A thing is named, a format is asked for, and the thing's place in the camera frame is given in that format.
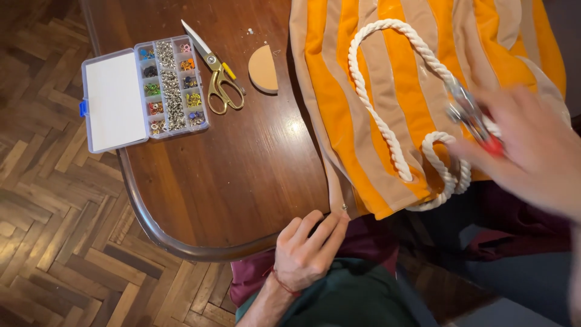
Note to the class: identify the person's right hand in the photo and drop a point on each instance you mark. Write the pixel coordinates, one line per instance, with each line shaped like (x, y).
(540, 154)

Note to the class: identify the person's left hand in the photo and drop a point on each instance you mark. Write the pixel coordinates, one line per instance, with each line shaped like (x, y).
(299, 259)

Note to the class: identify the person's right fingers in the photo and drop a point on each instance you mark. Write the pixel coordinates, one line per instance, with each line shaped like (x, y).
(476, 152)

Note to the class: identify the orange beige striped fabric bag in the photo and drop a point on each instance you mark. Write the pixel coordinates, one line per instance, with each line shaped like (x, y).
(336, 91)

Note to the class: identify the person's dark green shirt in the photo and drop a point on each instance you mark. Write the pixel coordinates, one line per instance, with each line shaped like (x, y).
(354, 295)

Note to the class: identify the tan half-round pad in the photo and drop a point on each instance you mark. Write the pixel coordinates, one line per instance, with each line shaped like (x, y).
(264, 70)

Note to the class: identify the person's maroon trousers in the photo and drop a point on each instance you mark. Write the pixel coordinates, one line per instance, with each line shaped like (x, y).
(254, 275)

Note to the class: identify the heap of silver eyelets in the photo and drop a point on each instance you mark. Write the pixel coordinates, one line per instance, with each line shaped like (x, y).
(171, 97)

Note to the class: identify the clear plastic organizer box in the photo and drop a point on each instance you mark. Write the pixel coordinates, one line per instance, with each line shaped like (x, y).
(113, 102)

